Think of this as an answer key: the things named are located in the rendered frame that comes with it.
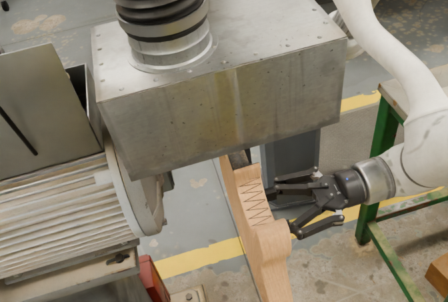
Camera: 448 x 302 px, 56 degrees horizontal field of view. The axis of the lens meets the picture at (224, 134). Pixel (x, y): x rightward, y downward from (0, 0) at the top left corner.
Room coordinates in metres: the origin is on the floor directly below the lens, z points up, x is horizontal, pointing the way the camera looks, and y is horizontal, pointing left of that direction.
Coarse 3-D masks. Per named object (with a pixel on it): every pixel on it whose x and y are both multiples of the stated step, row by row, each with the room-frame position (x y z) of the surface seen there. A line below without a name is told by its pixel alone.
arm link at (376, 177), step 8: (368, 160) 0.54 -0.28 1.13; (376, 160) 0.53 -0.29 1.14; (352, 168) 0.54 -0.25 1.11; (360, 168) 0.52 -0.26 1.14; (368, 168) 0.51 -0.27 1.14; (376, 168) 0.51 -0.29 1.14; (384, 168) 0.50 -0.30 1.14; (360, 176) 0.51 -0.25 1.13; (368, 176) 0.49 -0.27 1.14; (376, 176) 0.49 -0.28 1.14; (384, 176) 0.49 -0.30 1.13; (368, 184) 0.48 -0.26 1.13; (376, 184) 0.48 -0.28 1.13; (384, 184) 0.48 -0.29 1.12; (392, 184) 0.48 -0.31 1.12; (368, 192) 0.47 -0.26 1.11; (376, 192) 0.47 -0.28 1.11; (384, 192) 0.47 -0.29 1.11; (392, 192) 0.47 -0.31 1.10; (368, 200) 0.47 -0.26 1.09; (376, 200) 0.47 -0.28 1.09
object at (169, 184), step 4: (168, 172) 0.72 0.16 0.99; (164, 176) 0.71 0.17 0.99; (168, 176) 0.72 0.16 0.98; (172, 176) 0.74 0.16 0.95; (164, 180) 0.71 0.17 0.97; (168, 180) 0.72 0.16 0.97; (172, 180) 0.72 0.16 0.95; (164, 184) 0.71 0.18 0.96; (168, 184) 0.71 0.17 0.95; (172, 184) 0.72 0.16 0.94; (164, 188) 0.71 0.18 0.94; (168, 188) 0.71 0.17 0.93; (172, 188) 0.72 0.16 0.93
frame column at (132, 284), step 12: (132, 276) 0.55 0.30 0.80; (96, 288) 0.40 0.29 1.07; (108, 288) 0.41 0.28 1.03; (120, 288) 0.45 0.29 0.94; (132, 288) 0.51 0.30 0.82; (144, 288) 0.59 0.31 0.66; (60, 300) 0.39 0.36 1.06; (72, 300) 0.40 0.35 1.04; (84, 300) 0.40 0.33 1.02; (96, 300) 0.40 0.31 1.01; (108, 300) 0.40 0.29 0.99; (120, 300) 0.42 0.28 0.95; (132, 300) 0.47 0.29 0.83; (144, 300) 0.54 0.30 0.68
